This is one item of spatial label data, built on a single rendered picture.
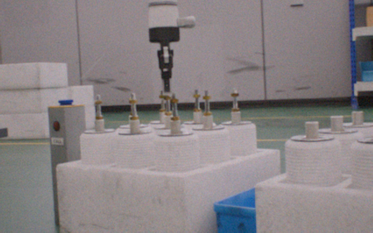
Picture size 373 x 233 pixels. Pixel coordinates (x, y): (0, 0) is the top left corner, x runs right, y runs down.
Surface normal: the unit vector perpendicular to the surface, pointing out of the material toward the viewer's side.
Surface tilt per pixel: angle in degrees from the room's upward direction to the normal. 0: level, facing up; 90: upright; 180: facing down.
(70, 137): 90
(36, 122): 90
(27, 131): 90
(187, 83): 90
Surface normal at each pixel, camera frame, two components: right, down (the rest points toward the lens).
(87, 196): -0.62, 0.07
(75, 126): 0.79, 0.00
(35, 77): -0.29, 0.07
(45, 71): 0.96, -0.04
